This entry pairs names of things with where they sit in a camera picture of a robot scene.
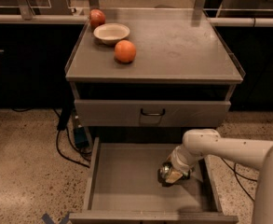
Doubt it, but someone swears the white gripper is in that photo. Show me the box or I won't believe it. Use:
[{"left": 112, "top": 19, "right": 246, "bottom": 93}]
[{"left": 164, "top": 145, "right": 201, "bottom": 184}]

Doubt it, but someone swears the green soda can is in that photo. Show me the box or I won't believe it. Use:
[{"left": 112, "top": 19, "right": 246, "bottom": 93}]
[{"left": 157, "top": 162, "right": 190, "bottom": 187}]

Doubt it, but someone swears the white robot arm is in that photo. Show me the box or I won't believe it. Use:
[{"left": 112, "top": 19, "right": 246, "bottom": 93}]
[{"left": 163, "top": 129, "right": 273, "bottom": 224}]

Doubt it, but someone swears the open grey middle drawer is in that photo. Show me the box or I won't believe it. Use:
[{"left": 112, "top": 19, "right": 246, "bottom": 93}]
[{"left": 70, "top": 139, "right": 239, "bottom": 224}]

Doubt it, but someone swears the grey drawer cabinet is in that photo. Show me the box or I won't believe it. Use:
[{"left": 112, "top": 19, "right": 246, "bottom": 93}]
[{"left": 66, "top": 8, "right": 242, "bottom": 143}]

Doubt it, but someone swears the closed grey top drawer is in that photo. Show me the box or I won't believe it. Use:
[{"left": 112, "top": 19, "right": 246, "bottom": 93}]
[{"left": 75, "top": 100, "right": 231, "bottom": 127}]

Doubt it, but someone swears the dark background counter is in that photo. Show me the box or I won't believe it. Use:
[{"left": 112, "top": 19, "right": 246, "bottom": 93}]
[{"left": 0, "top": 19, "right": 86, "bottom": 109}]

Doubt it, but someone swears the blue box on floor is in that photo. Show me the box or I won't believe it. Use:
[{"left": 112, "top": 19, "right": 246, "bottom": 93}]
[{"left": 73, "top": 115, "right": 89, "bottom": 148}]

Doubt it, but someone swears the orange fruit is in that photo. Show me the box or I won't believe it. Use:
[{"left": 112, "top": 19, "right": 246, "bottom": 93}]
[{"left": 115, "top": 40, "right": 136, "bottom": 63}]

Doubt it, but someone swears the blue tape cross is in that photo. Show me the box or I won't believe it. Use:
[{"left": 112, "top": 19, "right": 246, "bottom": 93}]
[{"left": 41, "top": 213, "right": 70, "bottom": 224}]

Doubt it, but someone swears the white bowl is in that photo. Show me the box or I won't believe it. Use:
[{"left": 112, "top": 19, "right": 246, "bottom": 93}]
[{"left": 93, "top": 23, "right": 130, "bottom": 46}]

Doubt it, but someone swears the red apple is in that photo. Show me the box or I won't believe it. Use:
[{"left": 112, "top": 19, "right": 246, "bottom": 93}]
[{"left": 89, "top": 9, "right": 105, "bottom": 28}]

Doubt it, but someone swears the black floor cable right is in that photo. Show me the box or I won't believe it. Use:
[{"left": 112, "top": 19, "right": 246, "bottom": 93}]
[{"left": 220, "top": 158, "right": 259, "bottom": 203}]

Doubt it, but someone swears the black drawer handle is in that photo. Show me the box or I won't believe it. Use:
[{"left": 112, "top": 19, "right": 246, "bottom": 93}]
[{"left": 140, "top": 109, "right": 166, "bottom": 117}]

